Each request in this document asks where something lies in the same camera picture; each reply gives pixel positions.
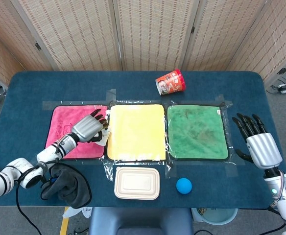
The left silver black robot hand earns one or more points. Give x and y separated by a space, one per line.
86 128

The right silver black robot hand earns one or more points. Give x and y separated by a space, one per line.
263 149

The white floral paper cup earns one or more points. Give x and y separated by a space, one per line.
105 137

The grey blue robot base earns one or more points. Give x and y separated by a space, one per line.
138 220

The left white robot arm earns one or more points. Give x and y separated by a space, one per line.
10 176

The red instant noodle cup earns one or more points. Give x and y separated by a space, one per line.
171 82

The pink towel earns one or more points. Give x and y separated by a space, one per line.
67 112

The yellow towel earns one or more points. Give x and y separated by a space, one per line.
135 132

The blue table cover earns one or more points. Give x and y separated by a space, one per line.
255 98

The dark grey cloth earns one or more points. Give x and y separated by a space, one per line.
69 188

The small blue black tool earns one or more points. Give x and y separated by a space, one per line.
52 180

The green towel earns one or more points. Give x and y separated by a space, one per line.
197 132

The beige lidded lunch box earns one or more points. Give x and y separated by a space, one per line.
136 183

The light blue bucket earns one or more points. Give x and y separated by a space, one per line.
216 216

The blue ball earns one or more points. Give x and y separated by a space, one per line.
184 186

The woven folding screen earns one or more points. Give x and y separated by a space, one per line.
79 31

